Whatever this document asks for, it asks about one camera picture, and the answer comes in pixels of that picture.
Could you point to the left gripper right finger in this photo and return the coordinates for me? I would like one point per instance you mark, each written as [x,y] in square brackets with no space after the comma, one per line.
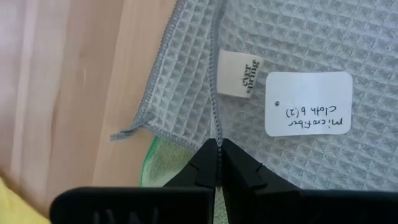
[280,205]

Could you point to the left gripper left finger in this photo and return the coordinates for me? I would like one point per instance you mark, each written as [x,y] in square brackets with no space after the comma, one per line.
[140,205]

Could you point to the pale green teal-edged towel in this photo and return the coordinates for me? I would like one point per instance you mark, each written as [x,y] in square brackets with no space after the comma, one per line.
[164,161]

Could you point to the grey waffle microfiber towel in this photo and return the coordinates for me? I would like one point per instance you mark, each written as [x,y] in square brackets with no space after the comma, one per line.
[311,37]

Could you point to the yellow microfiber towel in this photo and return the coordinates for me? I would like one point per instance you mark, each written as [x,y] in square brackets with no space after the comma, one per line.
[18,208]

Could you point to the white paper label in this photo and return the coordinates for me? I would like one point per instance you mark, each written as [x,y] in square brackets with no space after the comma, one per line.
[308,93]

